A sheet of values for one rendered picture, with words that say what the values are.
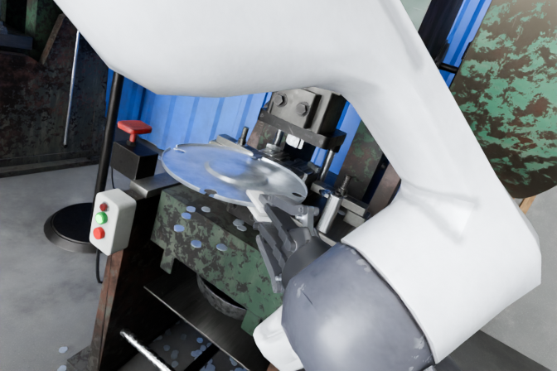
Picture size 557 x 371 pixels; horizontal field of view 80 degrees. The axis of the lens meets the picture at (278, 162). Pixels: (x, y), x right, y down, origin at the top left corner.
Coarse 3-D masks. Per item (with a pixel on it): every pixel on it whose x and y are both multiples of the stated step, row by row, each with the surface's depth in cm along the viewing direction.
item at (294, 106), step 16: (272, 96) 80; (288, 96) 75; (304, 96) 73; (320, 96) 74; (336, 96) 75; (272, 112) 77; (288, 112) 75; (304, 112) 72; (320, 112) 75; (336, 112) 81; (304, 128) 75; (320, 128) 76
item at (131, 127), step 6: (126, 120) 83; (132, 120) 84; (138, 120) 85; (120, 126) 80; (126, 126) 79; (132, 126) 80; (138, 126) 82; (144, 126) 83; (150, 126) 84; (132, 132) 79; (138, 132) 80; (144, 132) 82; (150, 132) 84; (132, 138) 83
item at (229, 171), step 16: (192, 144) 73; (208, 144) 76; (176, 160) 62; (192, 160) 65; (208, 160) 68; (224, 160) 69; (240, 160) 74; (176, 176) 54; (192, 176) 57; (208, 176) 59; (224, 176) 60; (240, 176) 62; (256, 176) 65; (272, 176) 70; (288, 176) 73; (224, 192) 55; (240, 192) 57; (272, 192) 61; (288, 192) 64; (304, 192) 66
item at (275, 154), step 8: (264, 152) 88; (272, 152) 90; (280, 152) 92; (280, 160) 86; (288, 160) 88; (296, 160) 91; (296, 168) 84; (304, 168) 86; (304, 176) 83; (312, 176) 88
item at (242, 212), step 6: (258, 156) 82; (264, 156) 83; (276, 162) 82; (282, 162) 83; (288, 168) 81; (294, 168) 84; (300, 174) 81; (228, 204) 79; (234, 204) 77; (228, 210) 79; (234, 210) 79; (240, 210) 78; (246, 210) 77; (240, 216) 78; (246, 216) 77; (252, 216) 75; (246, 222) 77; (252, 222) 77
